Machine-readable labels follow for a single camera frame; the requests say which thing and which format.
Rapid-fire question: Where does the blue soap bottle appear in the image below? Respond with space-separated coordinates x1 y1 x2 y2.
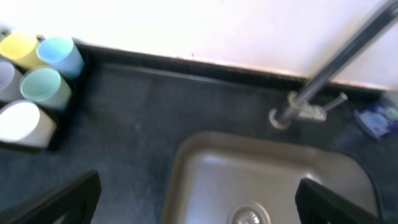
353 90 398 140

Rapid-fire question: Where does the black tray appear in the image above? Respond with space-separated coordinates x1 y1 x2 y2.
0 34 91 154

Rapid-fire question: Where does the steel sink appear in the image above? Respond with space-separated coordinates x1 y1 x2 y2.
159 130 382 224

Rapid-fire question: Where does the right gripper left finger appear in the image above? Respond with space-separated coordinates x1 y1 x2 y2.
0 169 103 224

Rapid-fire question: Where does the grey cup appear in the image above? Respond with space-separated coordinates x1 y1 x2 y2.
0 58 24 103

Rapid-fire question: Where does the green cup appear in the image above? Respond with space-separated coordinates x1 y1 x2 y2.
19 66 73 111

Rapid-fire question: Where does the blue cup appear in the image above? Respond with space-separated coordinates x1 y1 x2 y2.
36 35 85 80

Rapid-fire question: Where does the yellow cup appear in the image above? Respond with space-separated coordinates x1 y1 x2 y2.
0 32 47 70

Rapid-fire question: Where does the steel tap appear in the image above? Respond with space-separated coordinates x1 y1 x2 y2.
268 0 398 131

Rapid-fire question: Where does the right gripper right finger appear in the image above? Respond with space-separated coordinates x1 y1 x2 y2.
294 178 385 224

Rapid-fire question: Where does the cream cup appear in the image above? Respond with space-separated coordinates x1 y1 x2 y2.
0 100 58 149

